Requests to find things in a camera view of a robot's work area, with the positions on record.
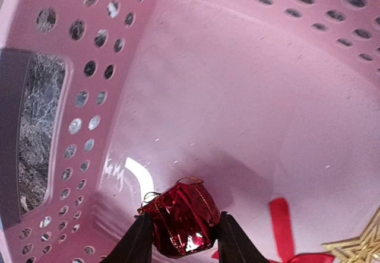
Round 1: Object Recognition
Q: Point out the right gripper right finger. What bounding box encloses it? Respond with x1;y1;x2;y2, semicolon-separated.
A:
217;211;269;263

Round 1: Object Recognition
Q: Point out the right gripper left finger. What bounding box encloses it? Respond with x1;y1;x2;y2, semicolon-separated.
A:
102;213;153;263

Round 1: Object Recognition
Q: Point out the red foil gift box ornament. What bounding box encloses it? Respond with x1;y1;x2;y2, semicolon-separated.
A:
137;177;220;259

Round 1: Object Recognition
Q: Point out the pink plastic basket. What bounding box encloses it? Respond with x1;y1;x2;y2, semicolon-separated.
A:
1;0;379;262

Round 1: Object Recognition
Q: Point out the red ribbon bow ornament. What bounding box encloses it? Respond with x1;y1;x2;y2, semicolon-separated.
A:
212;198;335;263

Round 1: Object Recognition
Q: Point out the gold star ornament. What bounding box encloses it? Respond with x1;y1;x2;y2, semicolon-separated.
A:
322;208;379;263

